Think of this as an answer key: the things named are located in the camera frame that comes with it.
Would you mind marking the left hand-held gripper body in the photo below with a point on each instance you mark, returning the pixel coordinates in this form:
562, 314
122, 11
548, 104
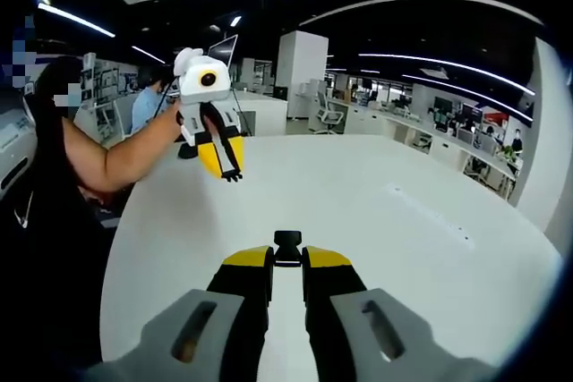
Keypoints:
192, 87

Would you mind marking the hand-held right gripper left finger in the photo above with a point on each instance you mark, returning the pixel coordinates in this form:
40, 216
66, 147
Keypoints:
170, 328

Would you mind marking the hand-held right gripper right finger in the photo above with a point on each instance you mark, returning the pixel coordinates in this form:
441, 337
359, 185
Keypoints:
403, 333

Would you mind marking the black plastic buckle pronged part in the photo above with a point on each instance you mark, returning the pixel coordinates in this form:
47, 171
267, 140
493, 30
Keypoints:
232, 175

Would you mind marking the black plastic buckle socket part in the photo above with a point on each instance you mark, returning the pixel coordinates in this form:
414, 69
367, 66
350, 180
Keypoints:
288, 239

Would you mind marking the person's left hand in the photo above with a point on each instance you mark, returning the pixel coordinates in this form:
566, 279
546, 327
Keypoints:
170, 124

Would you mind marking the small black stand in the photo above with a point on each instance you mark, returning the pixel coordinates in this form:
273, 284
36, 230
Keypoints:
188, 152

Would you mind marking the computer monitor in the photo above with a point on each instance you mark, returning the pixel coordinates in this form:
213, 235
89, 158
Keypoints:
221, 53

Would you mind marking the black computer tower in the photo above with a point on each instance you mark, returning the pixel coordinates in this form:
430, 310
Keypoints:
280, 92

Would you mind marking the white office chair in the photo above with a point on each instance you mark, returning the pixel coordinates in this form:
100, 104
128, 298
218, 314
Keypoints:
329, 114

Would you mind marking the clear tape strip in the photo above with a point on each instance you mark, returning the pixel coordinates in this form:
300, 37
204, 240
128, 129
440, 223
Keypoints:
430, 214

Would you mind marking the person's black shirt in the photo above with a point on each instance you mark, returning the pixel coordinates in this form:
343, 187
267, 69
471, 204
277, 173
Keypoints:
45, 265

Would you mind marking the white curved machine casing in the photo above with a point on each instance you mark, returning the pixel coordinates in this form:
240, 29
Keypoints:
13, 145

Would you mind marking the row of white office desks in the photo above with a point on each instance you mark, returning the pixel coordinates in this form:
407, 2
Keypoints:
430, 140

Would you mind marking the small green desk plant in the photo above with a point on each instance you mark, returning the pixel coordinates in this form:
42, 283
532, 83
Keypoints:
508, 152

